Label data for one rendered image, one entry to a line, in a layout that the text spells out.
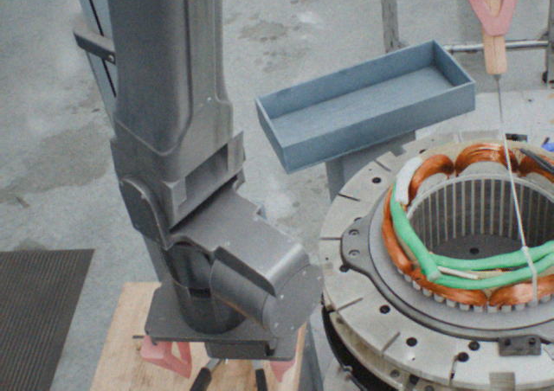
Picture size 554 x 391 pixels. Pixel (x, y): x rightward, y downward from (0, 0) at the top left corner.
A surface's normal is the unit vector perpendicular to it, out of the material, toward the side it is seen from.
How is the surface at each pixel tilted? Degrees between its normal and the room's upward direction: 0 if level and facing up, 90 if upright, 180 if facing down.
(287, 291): 92
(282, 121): 0
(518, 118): 0
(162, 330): 2
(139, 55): 91
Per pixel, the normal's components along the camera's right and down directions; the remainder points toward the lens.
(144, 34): -0.62, 0.62
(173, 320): -0.11, -0.71
